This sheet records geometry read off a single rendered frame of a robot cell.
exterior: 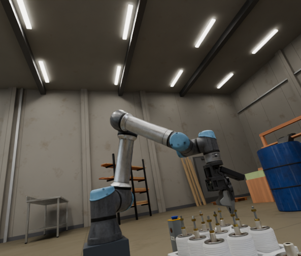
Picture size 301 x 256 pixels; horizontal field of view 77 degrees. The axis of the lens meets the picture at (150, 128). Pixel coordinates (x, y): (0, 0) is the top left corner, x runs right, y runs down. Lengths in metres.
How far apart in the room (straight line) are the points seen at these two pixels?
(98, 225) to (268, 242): 0.69
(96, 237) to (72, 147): 7.74
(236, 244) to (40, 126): 8.70
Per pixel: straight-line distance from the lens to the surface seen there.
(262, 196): 5.68
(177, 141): 0.78
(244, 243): 0.89
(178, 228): 1.20
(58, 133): 8.85
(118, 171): 1.06
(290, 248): 0.62
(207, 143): 0.90
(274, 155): 3.47
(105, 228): 0.93
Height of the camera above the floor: 0.42
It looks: 22 degrees up
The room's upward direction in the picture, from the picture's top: 10 degrees counter-clockwise
